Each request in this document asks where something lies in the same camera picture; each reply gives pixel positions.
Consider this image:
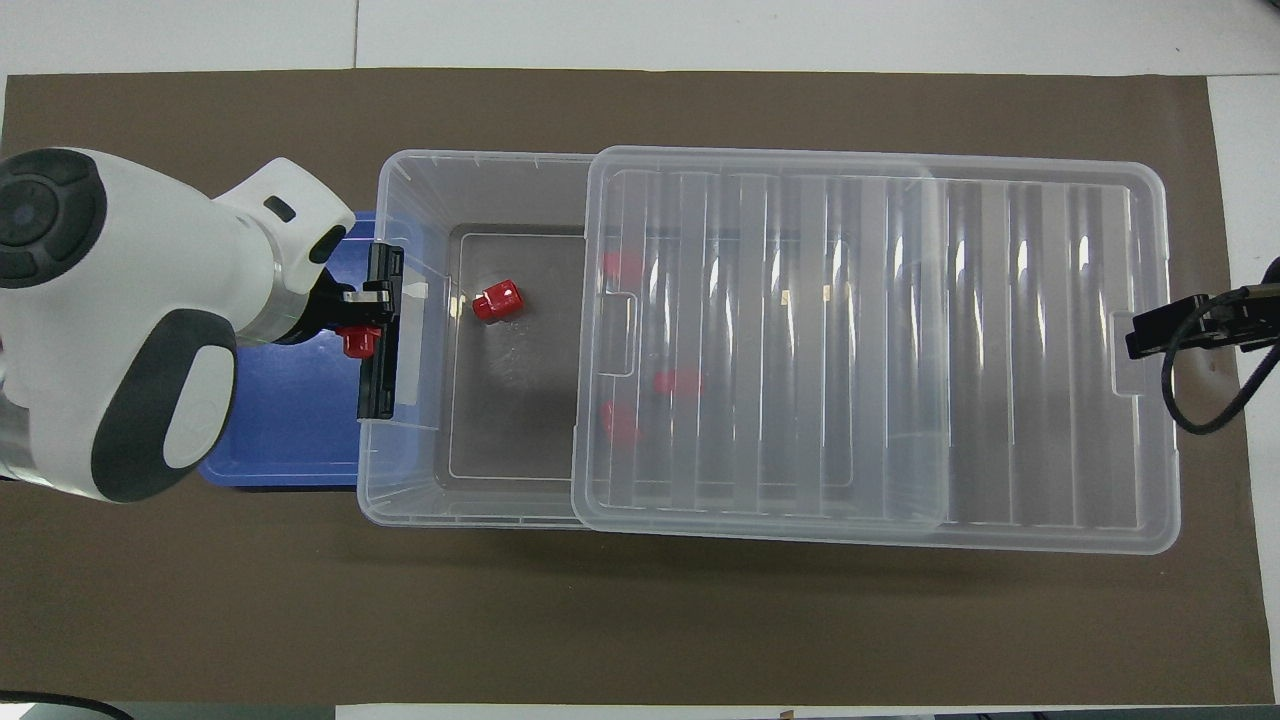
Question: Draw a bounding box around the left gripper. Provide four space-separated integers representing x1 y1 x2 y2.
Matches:
274 243 406 420

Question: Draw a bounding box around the clear plastic box lid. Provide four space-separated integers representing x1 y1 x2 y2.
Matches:
571 145 1182 555

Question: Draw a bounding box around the clear plastic storage box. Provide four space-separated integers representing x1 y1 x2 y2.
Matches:
356 149 950 529

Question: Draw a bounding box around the blue plastic tray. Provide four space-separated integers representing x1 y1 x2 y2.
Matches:
197 210 380 490

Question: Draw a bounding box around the black cable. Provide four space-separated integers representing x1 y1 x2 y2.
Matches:
0 690 136 720
1160 285 1280 437

